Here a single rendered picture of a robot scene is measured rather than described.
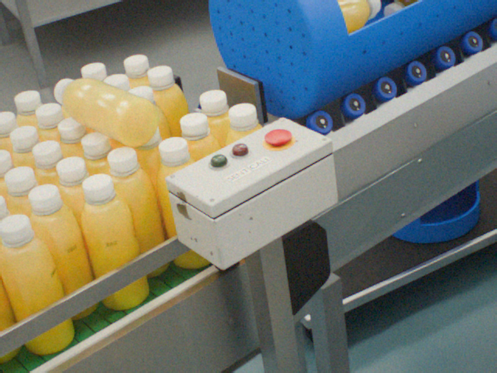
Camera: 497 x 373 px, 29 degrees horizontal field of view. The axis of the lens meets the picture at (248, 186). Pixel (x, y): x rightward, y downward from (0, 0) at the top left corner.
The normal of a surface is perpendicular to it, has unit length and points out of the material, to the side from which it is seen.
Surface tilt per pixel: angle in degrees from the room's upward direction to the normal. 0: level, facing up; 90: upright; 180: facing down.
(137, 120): 90
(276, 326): 90
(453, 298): 0
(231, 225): 90
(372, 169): 70
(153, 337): 90
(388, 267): 0
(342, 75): 110
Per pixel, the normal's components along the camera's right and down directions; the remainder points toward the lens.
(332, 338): 0.62, 0.35
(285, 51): -0.77, 0.42
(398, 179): 0.62, 0.61
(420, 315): -0.13, -0.84
